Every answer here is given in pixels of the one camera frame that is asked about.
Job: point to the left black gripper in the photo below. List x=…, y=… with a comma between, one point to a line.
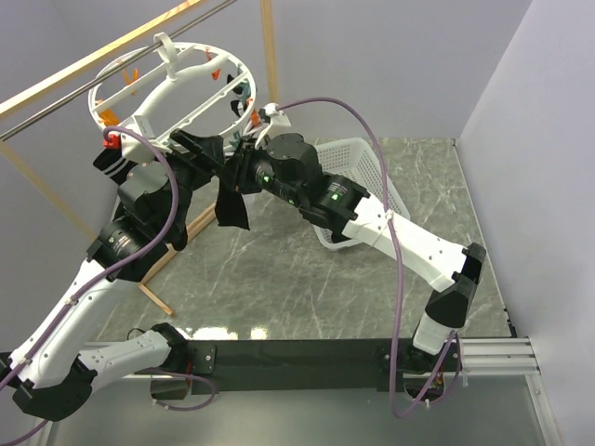
x=208, y=158

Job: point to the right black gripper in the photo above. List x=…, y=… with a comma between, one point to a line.
x=249, y=158

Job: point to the white round clip hanger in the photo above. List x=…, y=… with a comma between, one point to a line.
x=193, y=86

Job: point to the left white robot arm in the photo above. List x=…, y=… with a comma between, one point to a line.
x=51, y=374

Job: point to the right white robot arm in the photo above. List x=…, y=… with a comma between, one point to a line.
x=291, y=169

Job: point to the white striped hanging sock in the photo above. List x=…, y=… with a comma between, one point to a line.
x=235, y=142

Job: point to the black striped sock at left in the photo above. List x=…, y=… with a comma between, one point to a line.
x=111, y=164

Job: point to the white plastic mesh basket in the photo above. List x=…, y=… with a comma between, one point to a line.
x=356, y=160

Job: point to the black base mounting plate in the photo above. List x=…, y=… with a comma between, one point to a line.
x=251, y=365

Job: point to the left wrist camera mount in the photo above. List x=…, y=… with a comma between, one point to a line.
x=130, y=148

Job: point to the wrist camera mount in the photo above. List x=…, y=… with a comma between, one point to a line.
x=275, y=123
x=130, y=148

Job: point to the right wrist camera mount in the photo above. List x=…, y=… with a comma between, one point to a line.
x=275, y=123

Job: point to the wooden rack frame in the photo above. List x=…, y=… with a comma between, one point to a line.
x=52, y=82

